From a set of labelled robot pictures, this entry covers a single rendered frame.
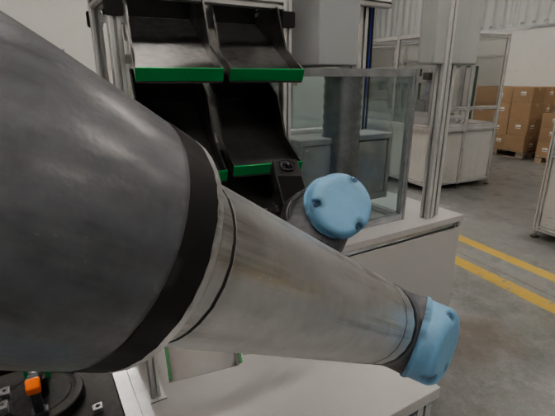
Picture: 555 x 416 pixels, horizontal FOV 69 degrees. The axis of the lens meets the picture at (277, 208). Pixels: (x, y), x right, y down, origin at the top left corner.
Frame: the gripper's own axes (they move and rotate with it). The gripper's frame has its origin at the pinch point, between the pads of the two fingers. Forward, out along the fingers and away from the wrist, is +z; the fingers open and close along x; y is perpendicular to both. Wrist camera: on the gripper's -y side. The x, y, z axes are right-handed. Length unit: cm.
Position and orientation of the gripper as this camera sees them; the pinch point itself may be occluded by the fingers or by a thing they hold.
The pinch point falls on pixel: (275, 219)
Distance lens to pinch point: 79.3
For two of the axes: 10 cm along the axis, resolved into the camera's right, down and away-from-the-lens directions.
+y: 0.2, 9.9, -1.4
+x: 9.8, 0.1, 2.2
